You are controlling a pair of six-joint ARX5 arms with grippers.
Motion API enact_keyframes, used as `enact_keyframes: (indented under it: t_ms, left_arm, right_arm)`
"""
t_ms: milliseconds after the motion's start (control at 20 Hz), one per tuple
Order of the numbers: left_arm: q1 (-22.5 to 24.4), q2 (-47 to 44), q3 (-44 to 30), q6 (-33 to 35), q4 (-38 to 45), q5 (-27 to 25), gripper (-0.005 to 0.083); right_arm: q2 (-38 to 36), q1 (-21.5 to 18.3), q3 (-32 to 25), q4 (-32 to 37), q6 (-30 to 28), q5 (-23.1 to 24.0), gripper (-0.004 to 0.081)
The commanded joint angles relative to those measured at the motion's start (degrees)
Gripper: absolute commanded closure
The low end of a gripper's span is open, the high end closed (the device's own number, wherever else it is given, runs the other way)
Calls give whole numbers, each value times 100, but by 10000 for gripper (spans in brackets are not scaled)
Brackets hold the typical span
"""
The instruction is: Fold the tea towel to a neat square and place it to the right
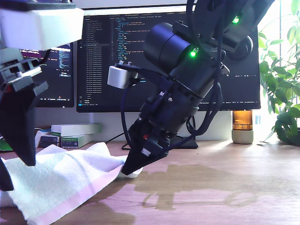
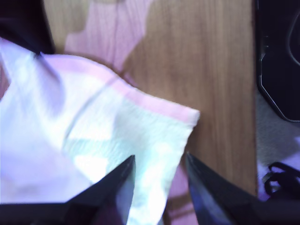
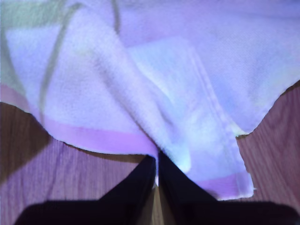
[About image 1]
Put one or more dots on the green and white box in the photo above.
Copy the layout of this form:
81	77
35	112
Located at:
70	141

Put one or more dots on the green snack bag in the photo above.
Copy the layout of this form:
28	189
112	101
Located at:
5	146

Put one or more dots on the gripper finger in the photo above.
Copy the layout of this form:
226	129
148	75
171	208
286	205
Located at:
4	180

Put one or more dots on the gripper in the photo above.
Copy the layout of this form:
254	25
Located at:
16	70
168	112

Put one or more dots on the black monitor with terminal windows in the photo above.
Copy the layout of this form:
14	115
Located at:
58	77

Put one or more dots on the green potted leafy plant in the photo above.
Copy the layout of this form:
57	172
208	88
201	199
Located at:
281	84

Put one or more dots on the long white flat box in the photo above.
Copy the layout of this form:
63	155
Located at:
75	129

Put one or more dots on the white pastel striped tea towel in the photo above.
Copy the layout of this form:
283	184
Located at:
58	178

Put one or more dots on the black Huawei monitor on stand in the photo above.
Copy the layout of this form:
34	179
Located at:
105	70

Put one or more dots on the amber glass jar grey base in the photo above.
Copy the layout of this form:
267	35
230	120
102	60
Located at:
241	122

